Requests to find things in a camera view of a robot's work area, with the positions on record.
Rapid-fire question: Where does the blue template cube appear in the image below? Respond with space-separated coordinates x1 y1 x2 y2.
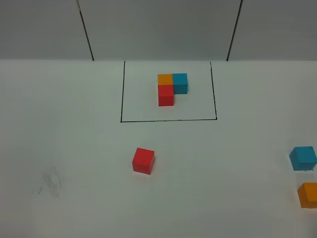
172 73 188 94

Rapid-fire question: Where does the red template cube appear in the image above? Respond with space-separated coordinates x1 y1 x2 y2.
158 85 174 107

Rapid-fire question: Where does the orange template cube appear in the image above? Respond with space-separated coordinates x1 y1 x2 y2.
158 74 173 85

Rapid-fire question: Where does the blue loose cube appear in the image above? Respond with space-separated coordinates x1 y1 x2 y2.
289 146 317 171

